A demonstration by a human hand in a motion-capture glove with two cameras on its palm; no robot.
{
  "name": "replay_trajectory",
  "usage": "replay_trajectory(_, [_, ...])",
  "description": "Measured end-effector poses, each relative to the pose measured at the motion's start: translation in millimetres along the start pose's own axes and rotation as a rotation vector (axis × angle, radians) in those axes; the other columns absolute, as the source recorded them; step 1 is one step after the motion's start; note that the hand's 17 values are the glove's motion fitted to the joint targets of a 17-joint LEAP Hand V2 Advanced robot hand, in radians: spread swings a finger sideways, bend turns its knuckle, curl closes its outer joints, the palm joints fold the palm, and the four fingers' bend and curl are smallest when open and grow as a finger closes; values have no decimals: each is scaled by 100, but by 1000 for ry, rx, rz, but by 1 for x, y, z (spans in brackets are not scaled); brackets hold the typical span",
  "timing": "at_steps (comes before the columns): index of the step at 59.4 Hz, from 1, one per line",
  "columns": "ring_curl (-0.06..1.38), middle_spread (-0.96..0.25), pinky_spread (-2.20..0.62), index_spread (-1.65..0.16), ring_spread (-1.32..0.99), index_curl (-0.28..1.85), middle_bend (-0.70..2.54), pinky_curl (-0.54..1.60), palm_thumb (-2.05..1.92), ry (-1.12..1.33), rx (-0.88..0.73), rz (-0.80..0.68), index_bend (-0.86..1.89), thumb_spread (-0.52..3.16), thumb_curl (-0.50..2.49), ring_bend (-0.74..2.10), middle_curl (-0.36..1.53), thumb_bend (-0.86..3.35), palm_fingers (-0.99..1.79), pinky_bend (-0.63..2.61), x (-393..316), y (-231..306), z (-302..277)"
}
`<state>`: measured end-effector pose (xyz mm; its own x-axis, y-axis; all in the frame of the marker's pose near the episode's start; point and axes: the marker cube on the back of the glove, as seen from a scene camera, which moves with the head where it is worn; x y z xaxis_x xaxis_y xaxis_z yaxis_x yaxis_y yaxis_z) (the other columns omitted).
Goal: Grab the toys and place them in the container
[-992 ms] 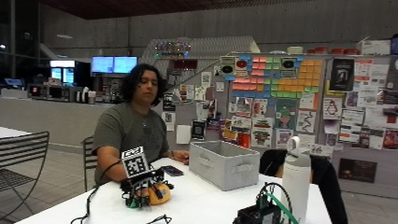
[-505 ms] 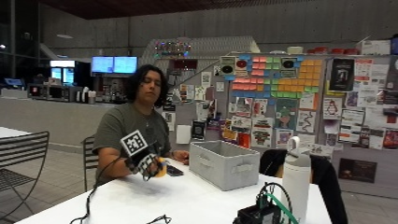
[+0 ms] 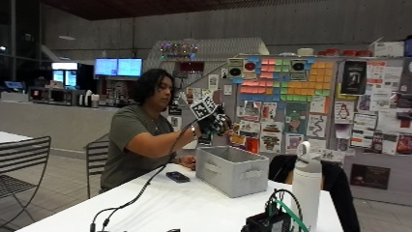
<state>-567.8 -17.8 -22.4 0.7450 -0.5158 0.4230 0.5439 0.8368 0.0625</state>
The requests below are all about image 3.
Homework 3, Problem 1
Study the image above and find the white marker cube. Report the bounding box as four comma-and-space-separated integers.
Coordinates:
189, 96, 219, 121

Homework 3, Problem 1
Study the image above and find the grey fabric storage bin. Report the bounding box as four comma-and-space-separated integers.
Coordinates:
195, 145, 271, 199

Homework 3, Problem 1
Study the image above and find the dark smartphone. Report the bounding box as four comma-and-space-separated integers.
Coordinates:
165, 170, 192, 184

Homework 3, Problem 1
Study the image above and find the group of coloured sticky notes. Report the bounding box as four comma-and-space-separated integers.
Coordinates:
232, 56, 335, 103

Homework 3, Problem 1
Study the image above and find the the person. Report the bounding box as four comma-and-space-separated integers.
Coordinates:
99, 68, 200, 194

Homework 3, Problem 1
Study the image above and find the white insulated water bottle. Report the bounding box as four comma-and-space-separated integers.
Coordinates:
289, 140, 323, 232

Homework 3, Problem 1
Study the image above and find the white bucket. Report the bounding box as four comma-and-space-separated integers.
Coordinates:
296, 47, 316, 57

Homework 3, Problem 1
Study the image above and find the black slatted metal chair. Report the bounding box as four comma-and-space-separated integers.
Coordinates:
84, 132, 111, 200
0, 135, 53, 228

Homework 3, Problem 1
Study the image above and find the black electronics box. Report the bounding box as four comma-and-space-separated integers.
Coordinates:
240, 211, 293, 232

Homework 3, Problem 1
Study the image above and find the black framed poster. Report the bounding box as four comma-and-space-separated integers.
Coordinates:
340, 60, 368, 97

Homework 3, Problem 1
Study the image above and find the row of red containers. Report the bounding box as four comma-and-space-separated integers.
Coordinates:
317, 47, 373, 58

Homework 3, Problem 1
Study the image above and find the dark floor sign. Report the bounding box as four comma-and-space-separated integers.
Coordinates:
349, 162, 392, 190

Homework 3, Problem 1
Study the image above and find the grey service counter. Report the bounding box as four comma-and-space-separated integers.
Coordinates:
0, 99, 123, 153

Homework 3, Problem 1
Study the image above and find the lit drinks fridge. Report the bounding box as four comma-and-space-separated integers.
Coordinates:
51, 61, 80, 90

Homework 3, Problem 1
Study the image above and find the black counter appliance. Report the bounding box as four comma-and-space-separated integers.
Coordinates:
27, 85, 88, 107

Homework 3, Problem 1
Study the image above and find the grey notice board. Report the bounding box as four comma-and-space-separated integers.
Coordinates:
220, 55, 412, 208

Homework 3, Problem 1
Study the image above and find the black looped cable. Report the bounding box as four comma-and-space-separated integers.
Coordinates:
263, 188, 305, 226

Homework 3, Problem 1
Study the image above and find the blue wall screen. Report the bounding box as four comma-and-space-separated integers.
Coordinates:
93, 57, 120, 77
117, 57, 144, 77

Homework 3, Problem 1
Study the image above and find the black glove cable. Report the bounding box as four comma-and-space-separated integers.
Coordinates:
89, 118, 200, 232

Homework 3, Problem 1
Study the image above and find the green cable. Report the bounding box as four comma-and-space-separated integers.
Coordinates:
275, 199, 311, 232

